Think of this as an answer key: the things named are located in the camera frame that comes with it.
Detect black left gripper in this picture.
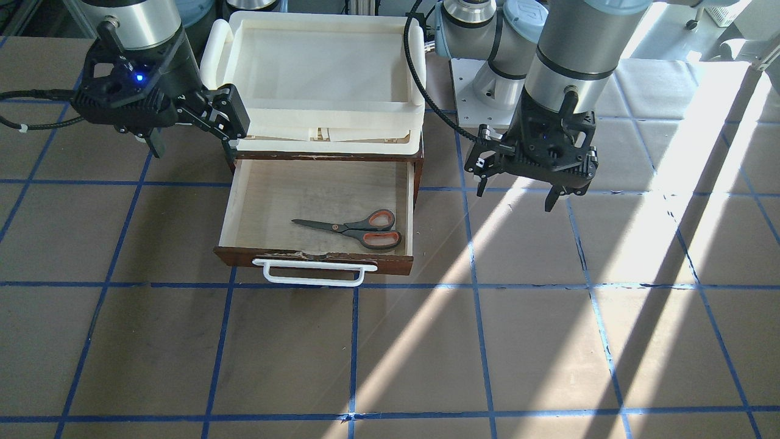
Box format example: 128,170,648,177
464,109,598,212

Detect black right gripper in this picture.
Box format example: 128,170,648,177
71,30,250,174

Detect wooden drawer with white handle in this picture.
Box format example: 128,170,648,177
214,160,415,286

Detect orange grey handled scissors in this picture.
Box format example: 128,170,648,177
291,209,402,251

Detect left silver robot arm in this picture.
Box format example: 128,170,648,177
435,1,651,211

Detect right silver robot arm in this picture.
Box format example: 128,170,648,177
71,1,250,170

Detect dark wooden drawer cabinet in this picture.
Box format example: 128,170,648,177
236,127,425,199

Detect cream plastic bin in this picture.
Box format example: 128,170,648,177
200,12,426,155

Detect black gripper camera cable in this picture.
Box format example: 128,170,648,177
402,0,488,145

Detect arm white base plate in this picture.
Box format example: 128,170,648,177
450,59,525,130

